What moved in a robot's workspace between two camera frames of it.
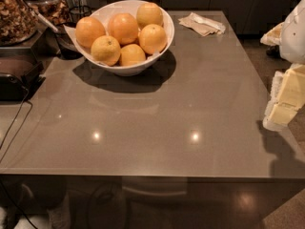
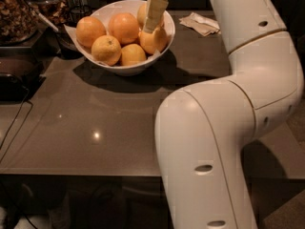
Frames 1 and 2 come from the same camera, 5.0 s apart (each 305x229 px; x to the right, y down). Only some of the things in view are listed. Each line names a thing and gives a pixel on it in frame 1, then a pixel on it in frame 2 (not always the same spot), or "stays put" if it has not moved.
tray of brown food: (18, 23) stays put
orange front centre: (131, 54) stays put
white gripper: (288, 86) to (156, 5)
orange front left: (106, 50) stays put
